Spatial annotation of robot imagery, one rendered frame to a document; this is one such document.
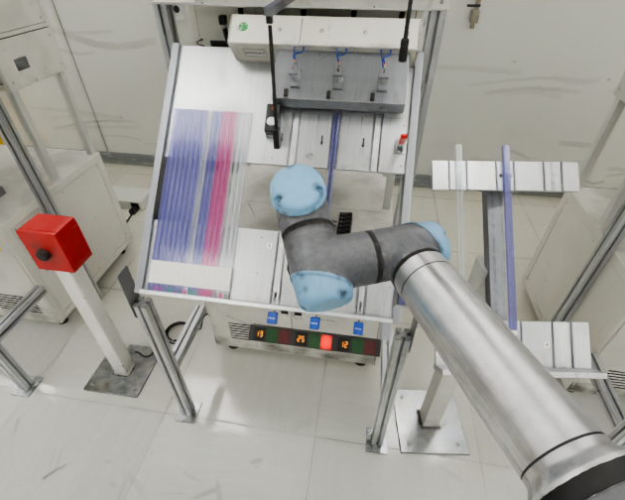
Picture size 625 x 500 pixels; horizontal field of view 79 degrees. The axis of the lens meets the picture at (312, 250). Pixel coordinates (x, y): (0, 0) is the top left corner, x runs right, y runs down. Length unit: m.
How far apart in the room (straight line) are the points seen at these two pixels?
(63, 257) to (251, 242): 0.63
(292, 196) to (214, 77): 0.75
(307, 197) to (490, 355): 0.27
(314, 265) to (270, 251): 0.53
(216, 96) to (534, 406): 1.03
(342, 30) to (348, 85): 0.14
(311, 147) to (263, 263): 0.33
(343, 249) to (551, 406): 0.27
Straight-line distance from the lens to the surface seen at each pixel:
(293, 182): 0.50
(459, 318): 0.42
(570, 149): 3.11
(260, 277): 1.00
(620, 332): 1.65
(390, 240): 0.51
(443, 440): 1.64
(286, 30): 1.12
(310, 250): 0.48
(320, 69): 1.07
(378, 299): 0.97
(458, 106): 2.78
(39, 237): 1.38
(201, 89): 1.19
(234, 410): 1.66
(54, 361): 2.09
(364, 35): 1.09
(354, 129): 1.06
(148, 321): 1.23
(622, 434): 1.55
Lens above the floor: 1.45
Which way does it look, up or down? 40 degrees down
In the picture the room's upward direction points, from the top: straight up
